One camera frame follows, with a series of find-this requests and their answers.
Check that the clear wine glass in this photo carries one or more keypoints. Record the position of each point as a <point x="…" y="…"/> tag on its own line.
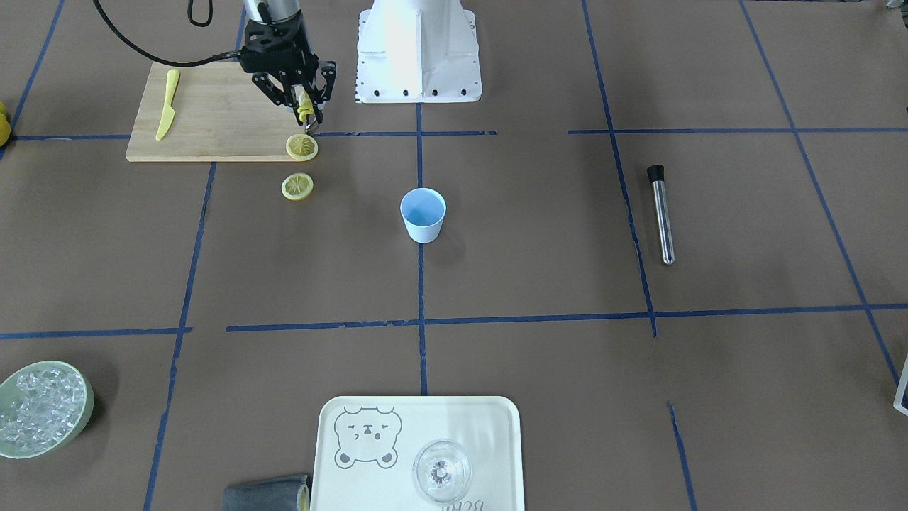
<point x="442" y="472"/>

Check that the lemon slice on table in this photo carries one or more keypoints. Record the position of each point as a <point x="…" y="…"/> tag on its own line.
<point x="297" y="187"/>

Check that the cream bear tray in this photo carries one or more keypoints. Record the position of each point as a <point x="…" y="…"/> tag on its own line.
<point x="366" y="447"/>

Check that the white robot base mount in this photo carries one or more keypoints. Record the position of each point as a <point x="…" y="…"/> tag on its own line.
<point x="417" y="52"/>

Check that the lemon slice at board corner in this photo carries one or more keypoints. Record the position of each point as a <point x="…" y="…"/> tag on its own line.
<point x="302" y="147"/>

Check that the blue paper cup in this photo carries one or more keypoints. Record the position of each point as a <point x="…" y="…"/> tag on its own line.
<point x="423" y="212"/>

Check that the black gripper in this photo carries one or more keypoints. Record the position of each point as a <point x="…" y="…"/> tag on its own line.
<point x="320" y="79"/>

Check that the yellow plastic knife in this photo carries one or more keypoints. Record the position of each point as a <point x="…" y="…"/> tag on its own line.
<point x="168" y="111"/>

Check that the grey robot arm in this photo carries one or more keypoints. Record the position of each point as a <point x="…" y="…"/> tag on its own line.
<point x="273" y="13"/>

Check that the yellow lemon at edge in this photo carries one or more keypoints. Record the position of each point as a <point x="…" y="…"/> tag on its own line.
<point x="5" y="126"/>

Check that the bamboo cutting board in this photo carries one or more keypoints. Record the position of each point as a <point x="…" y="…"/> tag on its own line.
<point x="220" y="116"/>

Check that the grey folded cloth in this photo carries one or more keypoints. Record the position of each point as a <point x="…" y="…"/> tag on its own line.
<point x="286" y="493"/>

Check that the green bowl of ice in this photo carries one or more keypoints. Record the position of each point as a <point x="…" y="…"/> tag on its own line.
<point x="44" y="406"/>

